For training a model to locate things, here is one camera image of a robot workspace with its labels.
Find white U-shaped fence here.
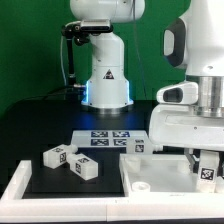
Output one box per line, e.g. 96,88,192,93
0,160,224,223

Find black cables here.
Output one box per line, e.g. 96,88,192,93
13,84,88,103

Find white square tabletop part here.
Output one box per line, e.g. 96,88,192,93
119,154,224,197

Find white marker sheet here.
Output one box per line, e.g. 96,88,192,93
71,130,149,148

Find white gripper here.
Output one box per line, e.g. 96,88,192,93
149,81,224,173

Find black camera on stand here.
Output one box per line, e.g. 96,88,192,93
61,19,113,85

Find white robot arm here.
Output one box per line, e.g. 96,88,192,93
70,0,224,175

